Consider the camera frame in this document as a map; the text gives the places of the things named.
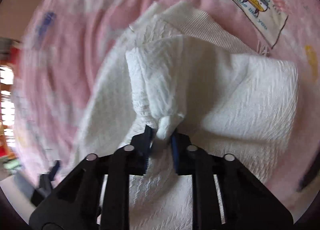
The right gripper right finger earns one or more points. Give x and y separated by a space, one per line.
226 195

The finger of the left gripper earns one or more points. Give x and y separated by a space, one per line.
53 171

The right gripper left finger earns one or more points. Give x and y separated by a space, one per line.
95 194

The white zip hoodie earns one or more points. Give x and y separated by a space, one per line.
176 68

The wooden shelf rack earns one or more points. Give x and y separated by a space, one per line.
8 142

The pink patterned bedspread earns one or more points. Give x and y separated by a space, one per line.
66 43

